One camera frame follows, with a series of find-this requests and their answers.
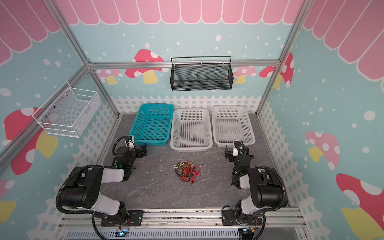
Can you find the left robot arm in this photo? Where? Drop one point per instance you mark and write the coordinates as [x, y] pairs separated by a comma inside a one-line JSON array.
[[80, 192]]

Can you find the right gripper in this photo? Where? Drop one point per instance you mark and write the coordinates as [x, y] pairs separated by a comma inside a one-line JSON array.
[[233, 153]]

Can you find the middle white plastic basket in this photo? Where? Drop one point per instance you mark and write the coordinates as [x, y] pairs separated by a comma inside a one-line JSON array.
[[191, 130]]

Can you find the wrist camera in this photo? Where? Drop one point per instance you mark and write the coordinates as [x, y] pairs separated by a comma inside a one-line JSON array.
[[129, 141], [237, 146]]

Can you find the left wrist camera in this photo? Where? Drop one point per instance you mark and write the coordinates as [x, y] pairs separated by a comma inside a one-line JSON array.
[[129, 141]]

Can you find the black wire mesh wall basket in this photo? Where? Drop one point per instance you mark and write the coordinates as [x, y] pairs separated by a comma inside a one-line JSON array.
[[206, 73]]

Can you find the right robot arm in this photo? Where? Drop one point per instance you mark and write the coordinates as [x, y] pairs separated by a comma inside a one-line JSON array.
[[267, 190]]

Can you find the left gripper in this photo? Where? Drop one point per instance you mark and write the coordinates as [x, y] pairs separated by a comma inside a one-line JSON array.
[[139, 150]]

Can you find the right white plastic basket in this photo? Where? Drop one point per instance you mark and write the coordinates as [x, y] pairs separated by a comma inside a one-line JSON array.
[[230, 124]]

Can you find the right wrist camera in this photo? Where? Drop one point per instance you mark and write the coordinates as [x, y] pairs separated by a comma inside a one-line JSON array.
[[237, 146]]

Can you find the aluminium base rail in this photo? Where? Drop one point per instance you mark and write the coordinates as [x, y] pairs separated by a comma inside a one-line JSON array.
[[186, 224]]

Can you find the teal plastic basket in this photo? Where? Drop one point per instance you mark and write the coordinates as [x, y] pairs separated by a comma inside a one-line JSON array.
[[152, 125]]

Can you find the white plastic basket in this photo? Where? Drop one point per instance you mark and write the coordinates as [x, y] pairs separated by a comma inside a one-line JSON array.
[[191, 130], [230, 124]]

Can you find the white wire mesh wall basket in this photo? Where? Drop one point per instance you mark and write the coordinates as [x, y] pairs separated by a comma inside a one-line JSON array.
[[68, 112]]

